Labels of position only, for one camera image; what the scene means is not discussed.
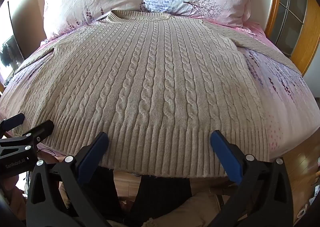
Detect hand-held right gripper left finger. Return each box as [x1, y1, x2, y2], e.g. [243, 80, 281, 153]
[25, 131, 120, 227]

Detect beige cable-knit sweater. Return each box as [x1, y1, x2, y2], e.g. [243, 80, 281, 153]
[0, 10, 302, 180]

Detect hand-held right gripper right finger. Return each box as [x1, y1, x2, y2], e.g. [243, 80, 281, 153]
[210, 130, 294, 227]

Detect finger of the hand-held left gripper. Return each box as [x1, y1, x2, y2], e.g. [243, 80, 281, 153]
[0, 120, 55, 155]
[0, 113, 26, 134]

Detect wooden wardrobe with glass panes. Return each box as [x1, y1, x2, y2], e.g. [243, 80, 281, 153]
[264, 0, 320, 78]

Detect pink floral bed sheet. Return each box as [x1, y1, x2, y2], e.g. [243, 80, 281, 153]
[0, 15, 315, 164]

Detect person's dark trousers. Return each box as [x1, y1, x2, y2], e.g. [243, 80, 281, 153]
[94, 165, 193, 227]

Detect dark screen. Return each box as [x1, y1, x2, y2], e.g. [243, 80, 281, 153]
[0, 1, 25, 74]

